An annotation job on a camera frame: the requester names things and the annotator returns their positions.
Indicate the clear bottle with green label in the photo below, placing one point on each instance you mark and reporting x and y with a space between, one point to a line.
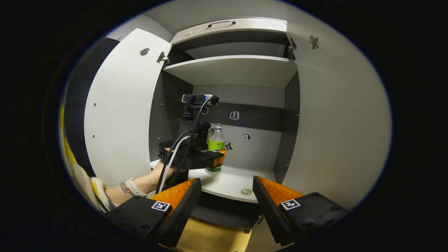
216 143

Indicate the dark grey cabinet base shelf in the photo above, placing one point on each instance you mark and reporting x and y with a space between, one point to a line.
217 213

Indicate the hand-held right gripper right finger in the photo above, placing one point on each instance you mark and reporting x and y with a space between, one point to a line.
269 213

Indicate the white cabinet shelf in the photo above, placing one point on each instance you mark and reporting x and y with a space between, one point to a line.
238 70
231 182

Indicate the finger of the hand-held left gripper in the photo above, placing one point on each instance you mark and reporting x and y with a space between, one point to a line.
218 159

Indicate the metal door hinge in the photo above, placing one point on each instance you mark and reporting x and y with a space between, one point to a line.
292 43
162 57

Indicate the small round metal disc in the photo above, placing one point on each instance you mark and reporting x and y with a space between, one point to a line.
246 191

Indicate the white and grey cabinet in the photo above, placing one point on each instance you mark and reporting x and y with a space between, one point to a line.
245 105

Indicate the white wrist watch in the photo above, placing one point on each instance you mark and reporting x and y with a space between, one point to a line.
134 188

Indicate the cream and yellow sleeve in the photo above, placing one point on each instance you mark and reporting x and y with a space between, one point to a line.
82 182

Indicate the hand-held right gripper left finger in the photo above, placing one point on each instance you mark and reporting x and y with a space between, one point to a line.
183 215

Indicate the beige cabinet drawer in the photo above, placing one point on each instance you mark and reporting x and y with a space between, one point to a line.
245 26

